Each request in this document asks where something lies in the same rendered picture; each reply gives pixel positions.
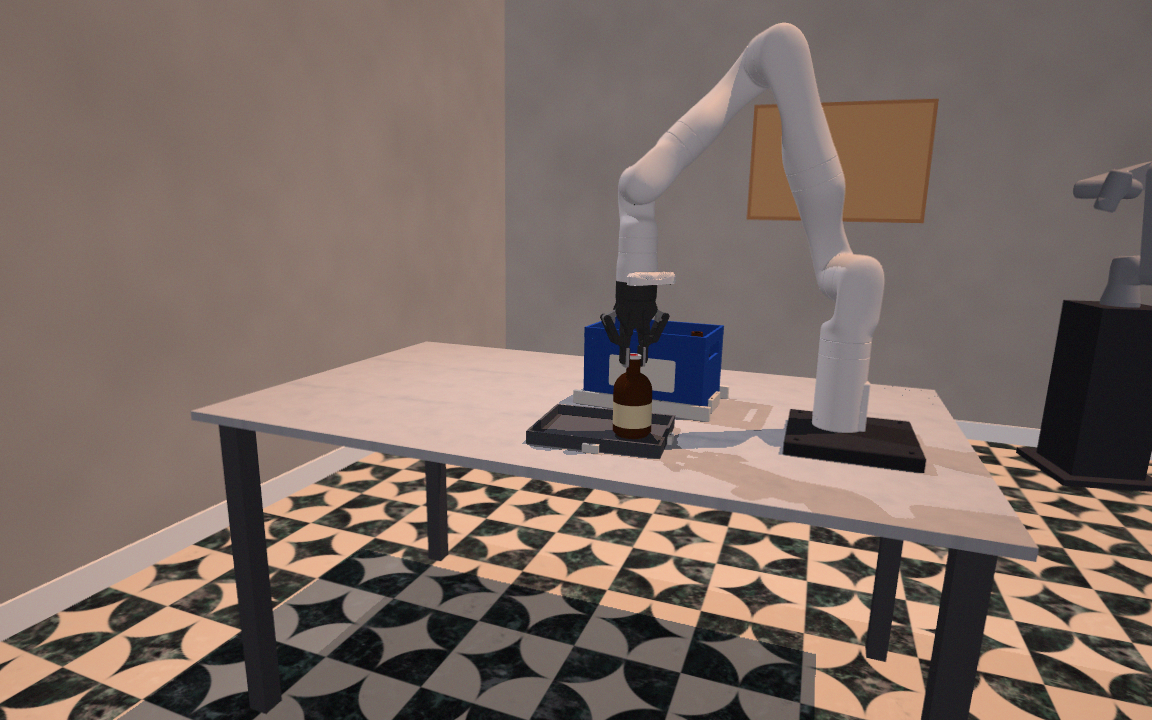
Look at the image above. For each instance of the brown bottle with white and red cap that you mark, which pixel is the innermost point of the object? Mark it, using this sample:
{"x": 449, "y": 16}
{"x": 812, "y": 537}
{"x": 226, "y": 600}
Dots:
{"x": 632, "y": 402}

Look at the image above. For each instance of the blue plastic crate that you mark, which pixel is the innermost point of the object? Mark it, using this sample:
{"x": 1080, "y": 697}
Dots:
{"x": 678, "y": 367}

